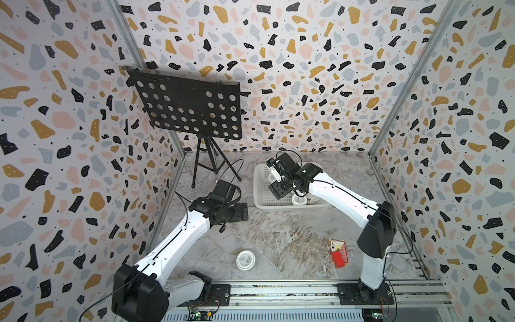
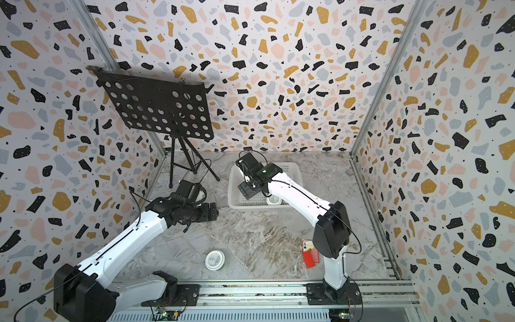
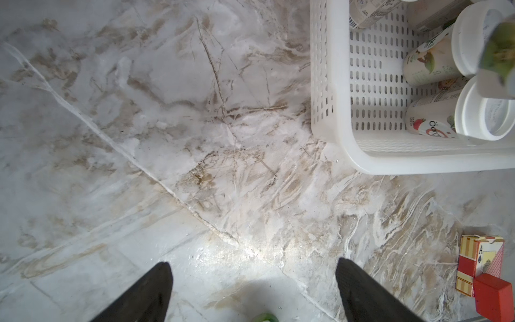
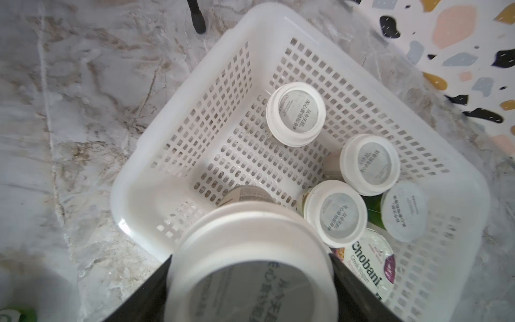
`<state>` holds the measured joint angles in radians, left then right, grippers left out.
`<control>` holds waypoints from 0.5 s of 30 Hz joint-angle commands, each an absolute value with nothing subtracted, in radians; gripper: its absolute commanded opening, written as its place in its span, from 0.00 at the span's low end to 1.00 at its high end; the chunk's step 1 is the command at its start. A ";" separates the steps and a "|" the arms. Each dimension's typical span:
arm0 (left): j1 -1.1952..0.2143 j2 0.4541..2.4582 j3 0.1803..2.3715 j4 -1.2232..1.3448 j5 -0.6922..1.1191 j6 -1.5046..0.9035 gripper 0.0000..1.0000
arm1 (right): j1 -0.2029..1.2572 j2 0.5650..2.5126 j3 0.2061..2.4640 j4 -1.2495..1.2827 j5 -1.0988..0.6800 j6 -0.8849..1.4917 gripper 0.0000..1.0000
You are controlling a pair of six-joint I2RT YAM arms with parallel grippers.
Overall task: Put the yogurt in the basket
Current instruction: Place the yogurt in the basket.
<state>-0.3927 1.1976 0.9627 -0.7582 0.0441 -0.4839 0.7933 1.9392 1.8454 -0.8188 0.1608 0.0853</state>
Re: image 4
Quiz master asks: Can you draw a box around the green yogurt cup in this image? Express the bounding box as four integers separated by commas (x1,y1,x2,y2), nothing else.
363,181,428,242

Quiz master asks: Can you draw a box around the white plastic basket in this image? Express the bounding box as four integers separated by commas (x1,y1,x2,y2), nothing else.
111,3,491,321

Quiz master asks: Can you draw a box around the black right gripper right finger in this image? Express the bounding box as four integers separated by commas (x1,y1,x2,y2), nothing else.
329,254,402,322

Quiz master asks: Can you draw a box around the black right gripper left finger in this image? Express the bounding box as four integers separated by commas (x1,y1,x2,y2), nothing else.
105,256,172,322

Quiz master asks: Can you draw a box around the white lid yogurt cup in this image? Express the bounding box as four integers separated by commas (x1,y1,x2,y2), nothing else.
296,180,367,248
323,134,400,197
0,308,38,322
164,185,339,321
265,82,326,148

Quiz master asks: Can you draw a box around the Chobani yogurt cup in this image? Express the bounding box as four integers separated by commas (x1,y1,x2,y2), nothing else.
332,228,396,302

